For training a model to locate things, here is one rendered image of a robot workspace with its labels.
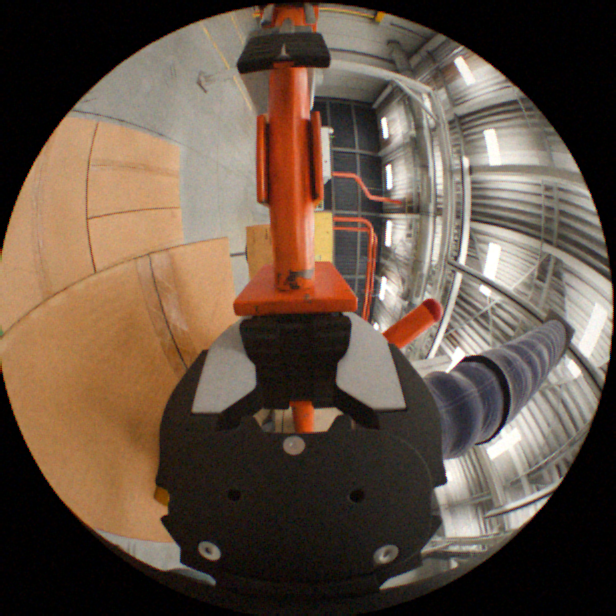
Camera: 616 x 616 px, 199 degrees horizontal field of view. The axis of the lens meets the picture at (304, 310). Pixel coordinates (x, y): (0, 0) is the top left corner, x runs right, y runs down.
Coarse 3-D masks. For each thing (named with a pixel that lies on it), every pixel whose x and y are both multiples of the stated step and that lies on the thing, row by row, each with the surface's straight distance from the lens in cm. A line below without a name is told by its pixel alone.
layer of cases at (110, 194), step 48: (48, 144) 82; (96, 144) 88; (144, 144) 103; (48, 192) 74; (96, 192) 80; (144, 192) 94; (48, 240) 69; (96, 240) 75; (144, 240) 89; (0, 288) 67; (48, 288) 67
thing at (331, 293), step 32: (256, 288) 10; (320, 288) 9; (256, 320) 8; (288, 320) 8; (320, 320) 8; (256, 352) 9; (288, 352) 9; (320, 352) 8; (288, 384) 11; (320, 384) 10
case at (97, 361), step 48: (96, 288) 14; (144, 288) 17; (192, 288) 23; (48, 336) 13; (96, 336) 14; (144, 336) 17; (192, 336) 23; (48, 384) 14; (96, 384) 15; (144, 384) 17; (48, 432) 14; (96, 432) 15; (144, 432) 18; (48, 480) 16; (96, 480) 16; (144, 480) 19; (96, 528) 19; (144, 528) 21
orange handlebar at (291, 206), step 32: (288, 96) 11; (256, 128) 10; (288, 128) 10; (320, 128) 10; (256, 160) 9; (288, 160) 9; (320, 160) 9; (288, 192) 8; (320, 192) 8; (288, 224) 8; (288, 256) 8; (288, 288) 9
